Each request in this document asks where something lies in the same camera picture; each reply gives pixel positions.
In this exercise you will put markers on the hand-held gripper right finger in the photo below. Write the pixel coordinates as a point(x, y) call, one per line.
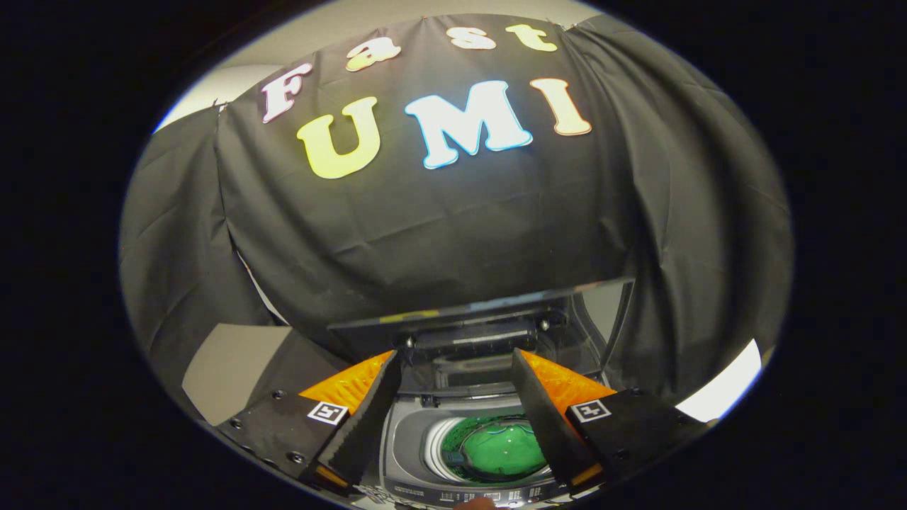
point(542, 418)

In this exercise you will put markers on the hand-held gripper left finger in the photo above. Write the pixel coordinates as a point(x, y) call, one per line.
point(368, 418)

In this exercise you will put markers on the green polo shirt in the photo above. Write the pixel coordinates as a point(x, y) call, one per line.
point(503, 450)

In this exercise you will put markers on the dark cabinet with beige door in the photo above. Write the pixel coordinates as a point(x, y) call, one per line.
point(227, 361)

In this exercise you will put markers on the black backdrop cloth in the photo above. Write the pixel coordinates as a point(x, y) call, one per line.
point(460, 227)

